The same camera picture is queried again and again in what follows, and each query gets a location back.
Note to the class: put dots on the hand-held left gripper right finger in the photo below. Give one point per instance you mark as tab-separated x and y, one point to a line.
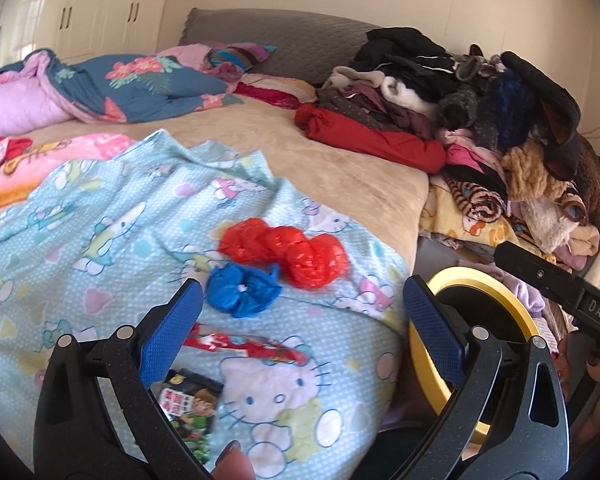
430	330

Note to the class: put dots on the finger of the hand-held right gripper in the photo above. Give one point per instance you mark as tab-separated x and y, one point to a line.
535	272

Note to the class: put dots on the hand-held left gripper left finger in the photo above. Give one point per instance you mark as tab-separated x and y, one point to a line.
170	325

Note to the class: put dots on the yellow rimmed trash bin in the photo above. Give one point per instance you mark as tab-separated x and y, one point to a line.
510	295

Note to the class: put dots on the red snack packet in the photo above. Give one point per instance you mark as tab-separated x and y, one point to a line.
245	347

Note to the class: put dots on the dark green snack packet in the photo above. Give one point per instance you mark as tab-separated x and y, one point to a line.
190	405

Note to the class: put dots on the person's right hand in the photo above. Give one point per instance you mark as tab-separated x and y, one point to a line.
597	377

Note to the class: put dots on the person's left hand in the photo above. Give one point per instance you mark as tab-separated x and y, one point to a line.
235	467

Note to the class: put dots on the lavender cloth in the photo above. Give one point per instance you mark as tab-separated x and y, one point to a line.
527	297

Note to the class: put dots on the blue plastic bag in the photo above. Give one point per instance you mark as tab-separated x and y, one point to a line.
240	292

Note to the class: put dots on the light blue cartoon blanket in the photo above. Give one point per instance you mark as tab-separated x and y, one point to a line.
105	240

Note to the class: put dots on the yellow cartoon blanket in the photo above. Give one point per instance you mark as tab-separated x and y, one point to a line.
445	210

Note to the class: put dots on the red plastic bag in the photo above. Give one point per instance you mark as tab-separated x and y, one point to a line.
305	260

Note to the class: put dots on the pile of clothes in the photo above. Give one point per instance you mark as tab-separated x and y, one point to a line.
480	110

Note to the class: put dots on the bed with beige sheet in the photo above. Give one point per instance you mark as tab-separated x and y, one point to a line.
330	180

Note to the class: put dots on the red jacket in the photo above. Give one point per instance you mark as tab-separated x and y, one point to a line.
370	140

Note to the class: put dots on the pink printed blanket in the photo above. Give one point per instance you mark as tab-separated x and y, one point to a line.
30	175

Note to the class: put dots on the blue floral quilt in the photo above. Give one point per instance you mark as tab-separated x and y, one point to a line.
145	85

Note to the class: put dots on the red printed cloth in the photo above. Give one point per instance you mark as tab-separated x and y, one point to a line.
10	144

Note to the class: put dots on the pink cloth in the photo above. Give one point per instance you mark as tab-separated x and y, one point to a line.
185	54

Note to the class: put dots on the striped pillow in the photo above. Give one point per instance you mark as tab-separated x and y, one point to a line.
235	57

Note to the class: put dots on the grey quilted headboard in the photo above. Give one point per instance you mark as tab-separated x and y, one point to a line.
305	40

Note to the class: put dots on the white wardrobe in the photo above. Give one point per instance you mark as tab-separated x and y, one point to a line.
80	5

